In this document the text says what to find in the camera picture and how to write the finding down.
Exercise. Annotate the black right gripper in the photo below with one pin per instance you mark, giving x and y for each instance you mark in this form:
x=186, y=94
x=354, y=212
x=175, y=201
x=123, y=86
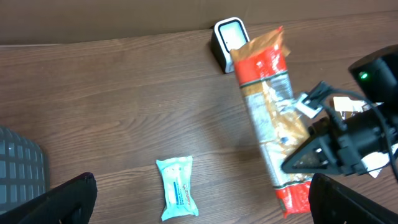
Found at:
x=329, y=150

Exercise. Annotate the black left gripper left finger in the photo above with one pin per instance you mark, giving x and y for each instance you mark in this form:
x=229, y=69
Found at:
x=70, y=203

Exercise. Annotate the light blue snack packet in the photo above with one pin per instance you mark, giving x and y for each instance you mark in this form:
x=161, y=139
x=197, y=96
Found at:
x=176, y=177

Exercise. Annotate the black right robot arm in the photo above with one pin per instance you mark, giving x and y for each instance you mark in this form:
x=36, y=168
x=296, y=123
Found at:
x=376, y=75

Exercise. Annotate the white barcode scanner stand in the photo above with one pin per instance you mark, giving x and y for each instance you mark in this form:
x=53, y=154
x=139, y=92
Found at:
x=227, y=35

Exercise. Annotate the grey plastic mesh basket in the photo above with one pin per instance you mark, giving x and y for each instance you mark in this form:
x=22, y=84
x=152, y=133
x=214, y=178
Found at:
x=24, y=170

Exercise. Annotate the orange spaghetti pack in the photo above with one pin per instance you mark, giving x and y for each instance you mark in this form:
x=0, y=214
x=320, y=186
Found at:
x=263, y=78

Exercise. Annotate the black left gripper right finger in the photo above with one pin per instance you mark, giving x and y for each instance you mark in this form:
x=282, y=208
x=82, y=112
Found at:
x=333, y=202

